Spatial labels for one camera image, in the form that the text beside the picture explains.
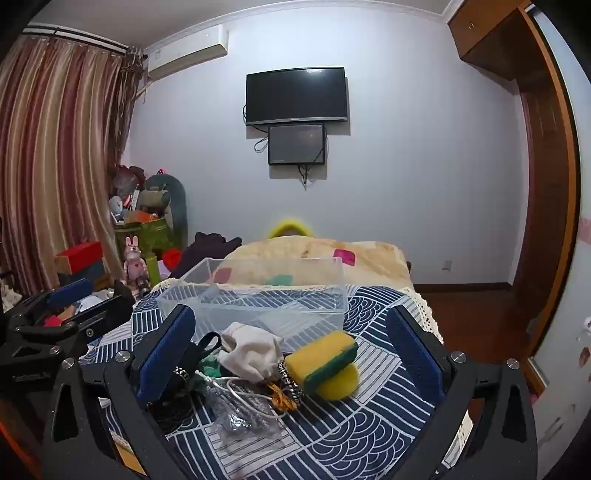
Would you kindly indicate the yellow and green sponge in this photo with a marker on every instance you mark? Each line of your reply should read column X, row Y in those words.
column 318, row 355

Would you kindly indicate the red box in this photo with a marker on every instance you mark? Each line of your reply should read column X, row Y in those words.
column 81, row 255

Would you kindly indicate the green cardboard box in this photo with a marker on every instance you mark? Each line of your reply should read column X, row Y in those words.
column 147, row 233

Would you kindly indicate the green cloth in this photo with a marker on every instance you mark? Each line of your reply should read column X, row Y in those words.
column 210, row 367

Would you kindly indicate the clear plastic storage box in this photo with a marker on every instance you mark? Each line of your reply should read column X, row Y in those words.
column 277, row 314

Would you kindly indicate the pink rabbit toy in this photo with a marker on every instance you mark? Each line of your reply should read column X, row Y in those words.
column 134, row 258

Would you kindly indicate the plain yellow sponge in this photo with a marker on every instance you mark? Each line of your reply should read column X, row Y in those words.
column 342, row 386

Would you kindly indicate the small black wall monitor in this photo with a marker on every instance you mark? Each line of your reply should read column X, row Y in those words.
column 296, row 144

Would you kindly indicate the white cloth pouch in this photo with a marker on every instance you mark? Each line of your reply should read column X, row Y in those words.
column 245, row 355

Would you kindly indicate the black clothing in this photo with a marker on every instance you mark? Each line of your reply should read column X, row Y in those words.
column 207, row 251

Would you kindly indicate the cream printed blanket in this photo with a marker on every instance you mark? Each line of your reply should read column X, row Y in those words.
column 370, row 272

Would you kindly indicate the grey plush toy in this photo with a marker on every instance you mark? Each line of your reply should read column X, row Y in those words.
column 159, row 196

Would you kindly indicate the clear plastic bag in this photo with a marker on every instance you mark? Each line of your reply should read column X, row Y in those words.
column 241, row 425

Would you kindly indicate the striped red and beige curtain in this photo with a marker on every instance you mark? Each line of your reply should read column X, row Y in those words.
column 55, row 161

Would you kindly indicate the blue patterned cloth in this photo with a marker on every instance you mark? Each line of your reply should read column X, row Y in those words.
column 352, row 438

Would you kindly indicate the green bottle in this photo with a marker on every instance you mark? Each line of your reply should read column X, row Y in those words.
column 153, row 267

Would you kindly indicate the red soft item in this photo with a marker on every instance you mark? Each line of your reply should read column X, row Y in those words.
column 171, row 259

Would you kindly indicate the large black wall television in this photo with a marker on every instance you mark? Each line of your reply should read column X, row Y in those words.
column 295, row 94

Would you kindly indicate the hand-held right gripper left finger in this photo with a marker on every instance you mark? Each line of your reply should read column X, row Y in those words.
column 167, row 354

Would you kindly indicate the brown wooden wardrobe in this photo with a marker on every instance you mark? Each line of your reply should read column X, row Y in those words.
column 549, row 184

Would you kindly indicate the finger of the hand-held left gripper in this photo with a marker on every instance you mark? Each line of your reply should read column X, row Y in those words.
column 102, row 314
column 69, row 293

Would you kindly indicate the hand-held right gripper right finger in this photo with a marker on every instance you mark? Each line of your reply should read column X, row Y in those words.
column 412, row 351

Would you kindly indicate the white air conditioner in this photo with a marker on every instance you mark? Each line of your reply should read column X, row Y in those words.
column 189, row 50

